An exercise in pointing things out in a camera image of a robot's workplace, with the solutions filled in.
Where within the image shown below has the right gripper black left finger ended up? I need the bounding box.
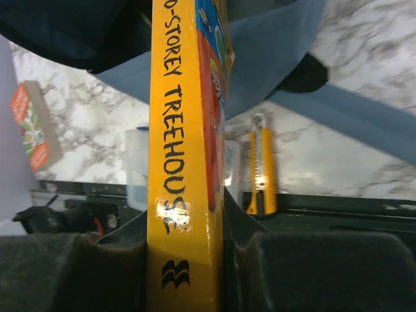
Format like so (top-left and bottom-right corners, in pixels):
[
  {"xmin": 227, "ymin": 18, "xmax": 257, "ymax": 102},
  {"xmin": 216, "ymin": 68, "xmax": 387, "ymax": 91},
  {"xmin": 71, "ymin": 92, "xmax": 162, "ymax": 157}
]
[{"xmin": 1, "ymin": 213, "xmax": 147, "ymax": 311}]

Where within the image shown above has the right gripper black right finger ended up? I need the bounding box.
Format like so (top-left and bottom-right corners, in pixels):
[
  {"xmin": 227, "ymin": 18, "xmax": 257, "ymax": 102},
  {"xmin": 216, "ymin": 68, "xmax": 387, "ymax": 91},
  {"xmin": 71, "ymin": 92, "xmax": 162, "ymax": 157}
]
[{"xmin": 224, "ymin": 194, "xmax": 415, "ymax": 311}]

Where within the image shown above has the orange treehouse book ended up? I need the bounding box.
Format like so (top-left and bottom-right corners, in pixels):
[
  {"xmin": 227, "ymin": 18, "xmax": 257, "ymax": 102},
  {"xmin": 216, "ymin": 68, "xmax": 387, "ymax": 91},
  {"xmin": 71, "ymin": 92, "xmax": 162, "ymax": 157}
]
[{"xmin": 10, "ymin": 81, "xmax": 63, "ymax": 172}]

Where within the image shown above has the blue student backpack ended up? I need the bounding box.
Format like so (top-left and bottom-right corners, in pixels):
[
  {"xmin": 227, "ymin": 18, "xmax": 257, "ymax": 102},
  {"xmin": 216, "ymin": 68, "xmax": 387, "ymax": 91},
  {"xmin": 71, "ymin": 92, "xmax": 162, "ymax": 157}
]
[{"xmin": 1, "ymin": 1, "xmax": 415, "ymax": 163}]

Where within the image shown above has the yellow treehouse book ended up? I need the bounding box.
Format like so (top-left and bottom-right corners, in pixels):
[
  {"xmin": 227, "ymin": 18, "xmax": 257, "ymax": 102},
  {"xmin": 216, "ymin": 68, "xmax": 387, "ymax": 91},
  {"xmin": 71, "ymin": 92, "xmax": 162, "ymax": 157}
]
[{"xmin": 146, "ymin": 0, "xmax": 234, "ymax": 311}]

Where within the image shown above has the yellow utility knife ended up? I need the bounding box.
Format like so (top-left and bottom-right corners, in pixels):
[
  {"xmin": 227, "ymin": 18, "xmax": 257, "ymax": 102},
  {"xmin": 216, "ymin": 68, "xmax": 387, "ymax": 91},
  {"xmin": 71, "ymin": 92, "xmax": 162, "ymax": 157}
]
[{"xmin": 246, "ymin": 112, "xmax": 278, "ymax": 218}]

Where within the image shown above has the clear plastic screw box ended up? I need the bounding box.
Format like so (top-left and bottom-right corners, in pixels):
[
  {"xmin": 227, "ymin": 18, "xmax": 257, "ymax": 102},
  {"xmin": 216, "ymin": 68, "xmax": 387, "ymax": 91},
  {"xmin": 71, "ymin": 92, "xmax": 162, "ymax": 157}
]
[{"xmin": 125, "ymin": 126, "xmax": 242, "ymax": 212}]

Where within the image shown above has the black mounting base plate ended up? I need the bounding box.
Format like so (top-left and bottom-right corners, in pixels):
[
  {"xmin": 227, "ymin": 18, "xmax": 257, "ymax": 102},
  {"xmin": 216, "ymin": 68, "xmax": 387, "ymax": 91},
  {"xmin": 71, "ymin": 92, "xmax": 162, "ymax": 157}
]
[{"xmin": 31, "ymin": 180, "xmax": 415, "ymax": 251}]

